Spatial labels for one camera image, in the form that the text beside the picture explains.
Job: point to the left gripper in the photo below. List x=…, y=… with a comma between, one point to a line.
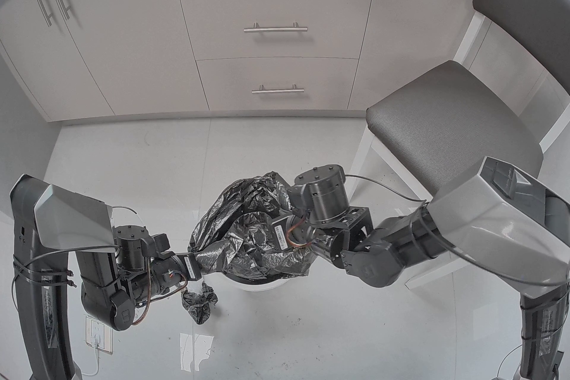
x=171, y=276

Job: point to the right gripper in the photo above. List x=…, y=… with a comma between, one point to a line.
x=281, y=233

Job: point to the black plastic bag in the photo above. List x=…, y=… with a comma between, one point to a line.
x=249, y=235

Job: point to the black plastic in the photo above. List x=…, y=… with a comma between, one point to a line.
x=198, y=302

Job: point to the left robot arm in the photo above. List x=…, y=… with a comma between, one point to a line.
x=67, y=213

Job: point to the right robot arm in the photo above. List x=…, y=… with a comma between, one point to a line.
x=481, y=213

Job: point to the white trash bin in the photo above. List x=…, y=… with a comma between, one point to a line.
x=258, y=285

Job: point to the grey and white chair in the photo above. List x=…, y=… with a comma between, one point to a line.
x=454, y=133

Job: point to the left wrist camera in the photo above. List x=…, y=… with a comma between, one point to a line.
x=160, y=244

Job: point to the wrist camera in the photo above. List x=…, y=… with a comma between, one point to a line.
x=160, y=244
x=299, y=198

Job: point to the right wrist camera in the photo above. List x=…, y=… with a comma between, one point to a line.
x=299, y=198

